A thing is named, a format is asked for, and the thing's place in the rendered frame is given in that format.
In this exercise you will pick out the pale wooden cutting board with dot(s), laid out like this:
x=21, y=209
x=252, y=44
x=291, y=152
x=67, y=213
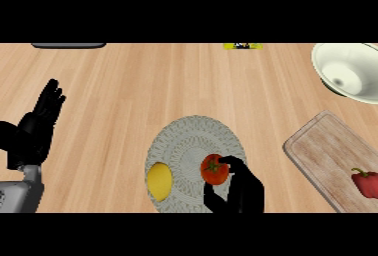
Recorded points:
x=330, y=156

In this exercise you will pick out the red tomato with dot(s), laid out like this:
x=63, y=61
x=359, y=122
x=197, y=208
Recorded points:
x=215, y=169

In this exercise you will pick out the grey round woven placemat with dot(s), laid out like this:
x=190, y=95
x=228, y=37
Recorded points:
x=190, y=143

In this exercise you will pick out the white bowl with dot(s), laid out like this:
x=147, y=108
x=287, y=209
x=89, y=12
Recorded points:
x=349, y=71

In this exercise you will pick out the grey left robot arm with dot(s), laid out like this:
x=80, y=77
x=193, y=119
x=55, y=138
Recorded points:
x=20, y=193

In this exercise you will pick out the yellow lemon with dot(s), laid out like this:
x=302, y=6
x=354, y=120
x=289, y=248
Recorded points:
x=160, y=181

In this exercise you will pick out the yellow box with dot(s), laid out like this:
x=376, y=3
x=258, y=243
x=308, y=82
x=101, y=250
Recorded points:
x=243, y=46

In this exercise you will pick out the red bell pepper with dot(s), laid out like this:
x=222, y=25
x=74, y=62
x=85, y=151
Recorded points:
x=367, y=183

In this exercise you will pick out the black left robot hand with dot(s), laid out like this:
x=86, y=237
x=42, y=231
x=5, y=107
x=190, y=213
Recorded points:
x=35, y=133

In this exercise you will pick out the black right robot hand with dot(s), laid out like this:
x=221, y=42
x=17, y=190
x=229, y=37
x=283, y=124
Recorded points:
x=244, y=190

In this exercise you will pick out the dark grey flat appliance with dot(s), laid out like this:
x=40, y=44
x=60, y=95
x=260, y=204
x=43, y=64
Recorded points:
x=69, y=45

